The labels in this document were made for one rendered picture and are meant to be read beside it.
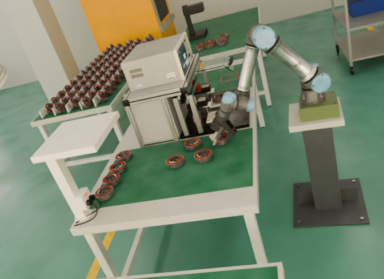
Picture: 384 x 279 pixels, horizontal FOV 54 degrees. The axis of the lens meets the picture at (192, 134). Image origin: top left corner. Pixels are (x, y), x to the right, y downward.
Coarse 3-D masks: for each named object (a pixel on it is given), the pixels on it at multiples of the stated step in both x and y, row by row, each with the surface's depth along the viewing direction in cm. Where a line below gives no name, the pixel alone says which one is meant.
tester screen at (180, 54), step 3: (183, 45) 262; (183, 48) 260; (180, 51) 249; (183, 51) 258; (180, 54) 248; (180, 57) 247; (183, 57) 256; (186, 57) 264; (180, 60) 245; (183, 60) 254; (183, 63) 252; (186, 66) 259; (183, 69) 250; (186, 69) 257
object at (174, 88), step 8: (192, 64) 274; (192, 72) 260; (184, 80) 248; (192, 80) 255; (152, 88) 252; (160, 88) 247; (168, 88) 243; (176, 88) 239; (184, 88) 237; (128, 96) 251; (136, 96) 247; (144, 96) 243; (152, 96) 242; (160, 96) 242; (168, 96) 241; (128, 104) 248; (136, 104) 247
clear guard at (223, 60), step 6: (204, 60) 291; (210, 60) 286; (216, 60) 282; (222, 60) 278; (228, 60) 281; (198, 66) 281; (204, 66) 277; (210, 66) 273; (216, 66) 270; (228, 66) 271
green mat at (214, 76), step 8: (240, 64) 356; (208, 72) 362; (216, 72) 356; (224, 72) 349; (232, 72) 343; (240, 72) 338; (200, 80) 349; (208, 80) 343; (216, 80) 337; (224, 80) 332; (232, 80) 326; (216, 88) 320; (224, 88) 315; (232, 88) 311
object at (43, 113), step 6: (120, 60) 480; (96, 84) 407; (72, 90) 415; (90, 90) 392; (96, 96) 370; (96, 102) 368; (42, 108) 385; (66, 108) 372; (72, 108) 381; (42, 114) 382; (54, 114) 377
